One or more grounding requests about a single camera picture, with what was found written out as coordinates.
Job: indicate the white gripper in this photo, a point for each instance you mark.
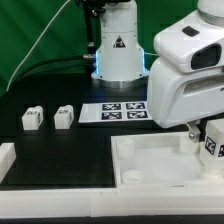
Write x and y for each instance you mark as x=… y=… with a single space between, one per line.
x=186 y=81

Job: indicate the white square tabletop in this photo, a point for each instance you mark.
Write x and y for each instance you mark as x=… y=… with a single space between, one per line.
x=158 y=159

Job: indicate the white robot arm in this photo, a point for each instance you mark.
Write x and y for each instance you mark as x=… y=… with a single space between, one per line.
x=120 y=59

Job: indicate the white obstacle fence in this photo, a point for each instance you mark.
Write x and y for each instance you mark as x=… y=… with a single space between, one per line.
x=116 y=201

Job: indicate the paper sheet with four tags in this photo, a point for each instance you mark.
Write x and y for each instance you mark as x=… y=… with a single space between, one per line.
x=114 y=111

